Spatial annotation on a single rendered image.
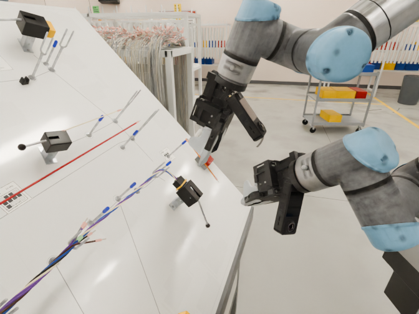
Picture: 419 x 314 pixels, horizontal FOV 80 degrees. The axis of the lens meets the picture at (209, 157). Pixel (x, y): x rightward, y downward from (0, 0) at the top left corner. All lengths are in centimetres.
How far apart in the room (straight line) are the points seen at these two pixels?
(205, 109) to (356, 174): 32
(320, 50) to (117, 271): 56
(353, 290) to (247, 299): 71
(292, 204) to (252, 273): 144
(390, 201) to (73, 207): 59
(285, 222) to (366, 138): 23
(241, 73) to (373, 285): 187
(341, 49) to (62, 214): 58
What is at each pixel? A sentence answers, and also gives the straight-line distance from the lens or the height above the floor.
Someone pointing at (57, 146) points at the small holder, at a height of 130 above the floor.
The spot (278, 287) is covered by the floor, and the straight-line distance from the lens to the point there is 192.
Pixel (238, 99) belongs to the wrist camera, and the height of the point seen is 139.
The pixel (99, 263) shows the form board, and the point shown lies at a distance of 60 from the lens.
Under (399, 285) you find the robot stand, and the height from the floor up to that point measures 92.
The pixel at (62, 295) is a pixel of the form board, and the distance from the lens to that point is 57.
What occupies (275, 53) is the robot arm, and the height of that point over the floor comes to 148.
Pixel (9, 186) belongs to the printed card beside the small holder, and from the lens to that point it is 61.
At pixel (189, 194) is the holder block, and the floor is 112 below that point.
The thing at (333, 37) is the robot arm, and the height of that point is 151.
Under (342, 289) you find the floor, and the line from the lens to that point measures 206.
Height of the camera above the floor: 152
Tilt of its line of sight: 27 degrees down
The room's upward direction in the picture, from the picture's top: straight up
